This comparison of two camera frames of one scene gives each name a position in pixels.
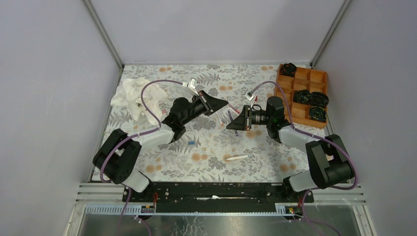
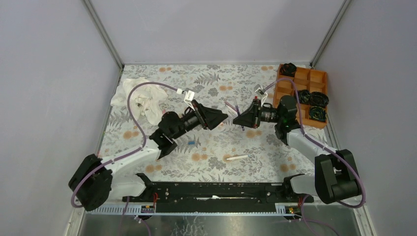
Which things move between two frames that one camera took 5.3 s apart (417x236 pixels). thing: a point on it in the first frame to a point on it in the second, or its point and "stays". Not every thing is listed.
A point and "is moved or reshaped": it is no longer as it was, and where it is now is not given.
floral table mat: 211,152 stays
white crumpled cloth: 129,96 stays
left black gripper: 210,104 to 209,118
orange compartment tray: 304,79 stays
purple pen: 231,120 is moved or reshaped
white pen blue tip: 235,158 stays
